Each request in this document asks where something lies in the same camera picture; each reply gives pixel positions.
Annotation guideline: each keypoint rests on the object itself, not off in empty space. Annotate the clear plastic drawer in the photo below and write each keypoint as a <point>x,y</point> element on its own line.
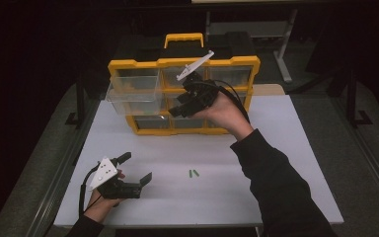
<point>135,95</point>

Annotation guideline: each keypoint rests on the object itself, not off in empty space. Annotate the grid of clear organizer bins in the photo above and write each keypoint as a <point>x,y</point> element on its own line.
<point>233,75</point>

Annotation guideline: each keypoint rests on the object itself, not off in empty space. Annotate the person's left hand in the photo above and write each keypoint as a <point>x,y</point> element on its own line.
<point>98,207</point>

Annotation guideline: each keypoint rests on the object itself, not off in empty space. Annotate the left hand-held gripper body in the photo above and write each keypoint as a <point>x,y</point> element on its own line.
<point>118,189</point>

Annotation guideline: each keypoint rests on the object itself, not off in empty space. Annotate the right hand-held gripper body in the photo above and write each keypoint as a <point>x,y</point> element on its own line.
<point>200,95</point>

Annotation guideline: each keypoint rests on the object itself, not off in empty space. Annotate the aluminium frame rail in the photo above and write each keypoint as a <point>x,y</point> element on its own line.
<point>371,164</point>
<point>62,171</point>

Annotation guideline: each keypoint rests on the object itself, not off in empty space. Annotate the yellow organizer cabinet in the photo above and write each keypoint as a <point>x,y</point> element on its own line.
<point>135,62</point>

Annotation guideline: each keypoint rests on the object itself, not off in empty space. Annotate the white metal desk frame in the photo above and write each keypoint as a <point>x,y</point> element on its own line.
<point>283,49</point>

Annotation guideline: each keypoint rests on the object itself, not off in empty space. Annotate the person's right hand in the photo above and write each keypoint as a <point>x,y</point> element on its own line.
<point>225,113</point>

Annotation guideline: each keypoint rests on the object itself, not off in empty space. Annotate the black metal stand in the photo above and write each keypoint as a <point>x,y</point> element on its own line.
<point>80,98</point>
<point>352,98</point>

